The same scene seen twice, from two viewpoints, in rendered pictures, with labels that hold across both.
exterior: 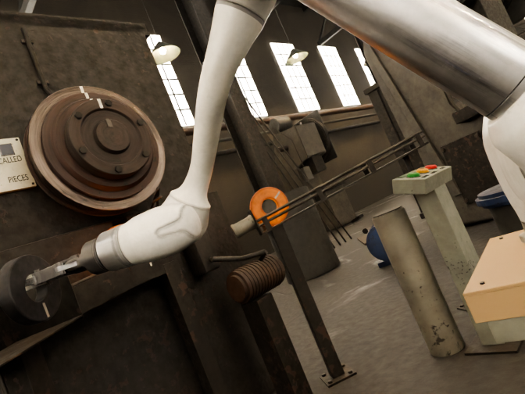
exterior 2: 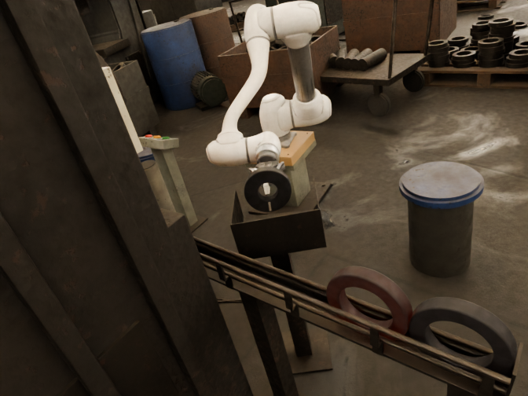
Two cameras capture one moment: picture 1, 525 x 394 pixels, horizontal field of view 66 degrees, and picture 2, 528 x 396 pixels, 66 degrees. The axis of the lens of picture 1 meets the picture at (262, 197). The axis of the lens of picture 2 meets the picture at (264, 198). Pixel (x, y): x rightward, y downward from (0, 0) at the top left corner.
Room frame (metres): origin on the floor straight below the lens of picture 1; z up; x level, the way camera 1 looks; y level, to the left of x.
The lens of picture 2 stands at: (0.96, 1.72, 1.37)
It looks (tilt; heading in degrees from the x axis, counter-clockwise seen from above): 31 degrees down; 268
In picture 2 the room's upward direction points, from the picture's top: 14 degrees counter-clockwise
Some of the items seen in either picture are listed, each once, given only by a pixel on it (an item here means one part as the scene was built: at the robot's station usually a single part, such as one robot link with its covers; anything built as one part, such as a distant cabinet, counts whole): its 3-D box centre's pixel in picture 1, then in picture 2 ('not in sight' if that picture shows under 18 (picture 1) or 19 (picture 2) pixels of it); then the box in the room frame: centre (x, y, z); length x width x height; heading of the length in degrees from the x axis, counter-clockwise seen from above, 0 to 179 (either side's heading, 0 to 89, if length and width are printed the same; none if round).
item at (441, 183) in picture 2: not in sight; (439, 221); (0.20, 0.36, 0.22); 0.32 x 0.32 x 0.43
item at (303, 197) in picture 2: not in sight; (286, 178); (0.72, -0.49, 0.16); 0.40 x 0.40 x 0.31; 52
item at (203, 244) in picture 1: (195, 243); not in sight; (1.59, 0.31, 0.68); 0.11 x 0.08 x 0.24; 45
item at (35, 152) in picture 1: (101, 149); not in sight; (1.42, 0.47, 1.11); 0.47 x 0.06 x 0.47; 135
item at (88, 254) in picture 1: (88, 259); (267, 165); (0.87, 0.40, 0.71); 0.09 x 0.08 x 0.07; 80
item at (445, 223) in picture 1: (458, 252); (174, 181); (1.38, -0.53, 0.31); 0.24 x 0.16 x 0.62; 135
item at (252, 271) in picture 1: (276, 328); not in sight; (1.56, 0.14, 0.27); 0.22 x 0.13 x 0.53; 135
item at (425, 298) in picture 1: (416, 279); (161, 203); (1.46, -0.39, 0.26); 0.12 x 0.12 x 0.52
